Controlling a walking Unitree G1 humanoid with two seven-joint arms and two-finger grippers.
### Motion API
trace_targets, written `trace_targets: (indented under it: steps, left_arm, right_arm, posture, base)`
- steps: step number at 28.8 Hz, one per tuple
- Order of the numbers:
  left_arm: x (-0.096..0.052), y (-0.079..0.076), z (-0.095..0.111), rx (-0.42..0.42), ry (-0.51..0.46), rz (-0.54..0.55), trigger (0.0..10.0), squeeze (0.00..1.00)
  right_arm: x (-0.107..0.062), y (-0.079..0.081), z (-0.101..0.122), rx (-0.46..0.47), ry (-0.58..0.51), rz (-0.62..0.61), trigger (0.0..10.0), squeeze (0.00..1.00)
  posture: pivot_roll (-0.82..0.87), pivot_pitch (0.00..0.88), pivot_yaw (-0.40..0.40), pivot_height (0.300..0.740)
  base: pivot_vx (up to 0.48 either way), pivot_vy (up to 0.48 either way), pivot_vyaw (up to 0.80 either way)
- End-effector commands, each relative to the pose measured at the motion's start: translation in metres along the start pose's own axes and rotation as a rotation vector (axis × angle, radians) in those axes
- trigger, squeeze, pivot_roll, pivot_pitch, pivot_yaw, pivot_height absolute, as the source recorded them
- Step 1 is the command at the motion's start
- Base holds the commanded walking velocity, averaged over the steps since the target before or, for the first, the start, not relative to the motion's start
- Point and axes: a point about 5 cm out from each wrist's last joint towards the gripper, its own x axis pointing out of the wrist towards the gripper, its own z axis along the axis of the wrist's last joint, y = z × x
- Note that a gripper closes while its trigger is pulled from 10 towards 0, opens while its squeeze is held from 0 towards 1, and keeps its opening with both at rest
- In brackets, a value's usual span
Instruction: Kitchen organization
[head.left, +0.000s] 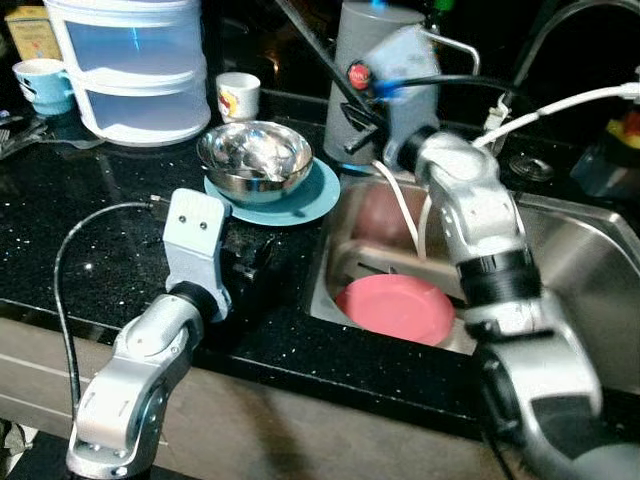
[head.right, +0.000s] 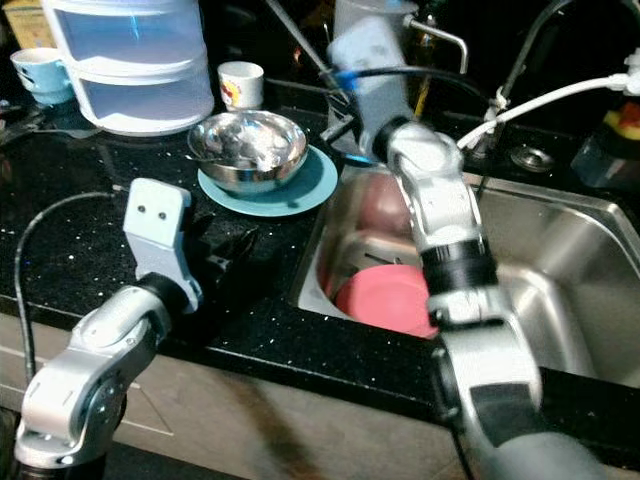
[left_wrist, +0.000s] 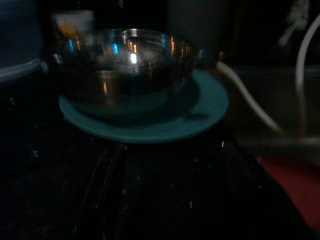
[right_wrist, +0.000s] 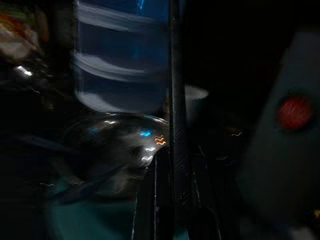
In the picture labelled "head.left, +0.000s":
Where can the stainless steel bowl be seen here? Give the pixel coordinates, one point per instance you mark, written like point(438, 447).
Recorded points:
point(255, 160)

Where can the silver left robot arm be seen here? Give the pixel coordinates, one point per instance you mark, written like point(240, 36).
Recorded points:
point(140, 370)

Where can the teal plate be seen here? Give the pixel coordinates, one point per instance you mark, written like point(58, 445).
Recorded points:
point(310, 205)

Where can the thin black slanted rod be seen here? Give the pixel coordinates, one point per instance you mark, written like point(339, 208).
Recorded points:
point(320, 55)

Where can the metal pitcher spout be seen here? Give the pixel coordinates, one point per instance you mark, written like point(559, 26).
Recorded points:
point(455, 42)

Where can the pink plate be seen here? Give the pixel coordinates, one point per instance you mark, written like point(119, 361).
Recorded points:
point(395, 310)

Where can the small white printed cup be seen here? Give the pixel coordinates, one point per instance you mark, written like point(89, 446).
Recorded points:
point(238, 100)

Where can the round metal counter fitting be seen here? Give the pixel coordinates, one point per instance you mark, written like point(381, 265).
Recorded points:
point(532, 168)

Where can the white translucent stacked container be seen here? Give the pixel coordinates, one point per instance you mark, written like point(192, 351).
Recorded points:
point(130, 60)

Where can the red and yellow sponge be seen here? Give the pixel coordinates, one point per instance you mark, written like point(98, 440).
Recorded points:
point(630, 128)

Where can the stainless steel sink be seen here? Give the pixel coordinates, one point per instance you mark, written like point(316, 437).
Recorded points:
point(580, 260)

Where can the light blue cup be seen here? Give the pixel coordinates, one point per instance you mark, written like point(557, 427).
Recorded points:
point(40, 85)

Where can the yellow box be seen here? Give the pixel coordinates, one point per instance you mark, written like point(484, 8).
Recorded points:
point(30, 35)

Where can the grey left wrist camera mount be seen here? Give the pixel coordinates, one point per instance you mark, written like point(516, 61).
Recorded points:
point(195, 240)

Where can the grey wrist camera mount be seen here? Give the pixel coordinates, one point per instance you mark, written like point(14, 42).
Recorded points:
point(195, 240)
point(400, 55)

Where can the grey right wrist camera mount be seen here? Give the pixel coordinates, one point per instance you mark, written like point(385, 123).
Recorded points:
point(400, 55)

